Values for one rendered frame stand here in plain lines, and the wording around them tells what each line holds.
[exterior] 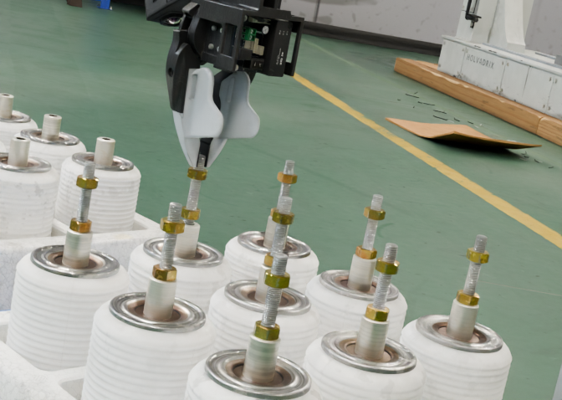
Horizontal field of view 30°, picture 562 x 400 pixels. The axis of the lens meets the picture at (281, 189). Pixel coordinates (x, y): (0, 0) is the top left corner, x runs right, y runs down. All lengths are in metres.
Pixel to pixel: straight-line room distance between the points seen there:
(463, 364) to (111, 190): 0.54
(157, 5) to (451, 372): 0.42
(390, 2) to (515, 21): 2.33
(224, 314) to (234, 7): 0.25
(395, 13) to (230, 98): 6.70
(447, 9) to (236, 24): 6.94
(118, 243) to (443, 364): 0.50
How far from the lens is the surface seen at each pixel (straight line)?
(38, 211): 1.20
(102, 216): 1.26
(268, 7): 0.90
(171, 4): 0.97
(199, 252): 0.99
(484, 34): 5.49
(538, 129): 4.44
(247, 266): 1.03
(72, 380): 0.87
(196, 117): 0.93
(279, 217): 0.87
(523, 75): 4.78
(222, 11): 0.89
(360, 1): 7.55
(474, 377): 0.89
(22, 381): 0.86
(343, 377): 0.79
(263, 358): 0.73
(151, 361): 0.79
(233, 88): 0.95
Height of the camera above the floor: 0.54
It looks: 13 degrees down
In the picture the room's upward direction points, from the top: 11 degrees clockwise
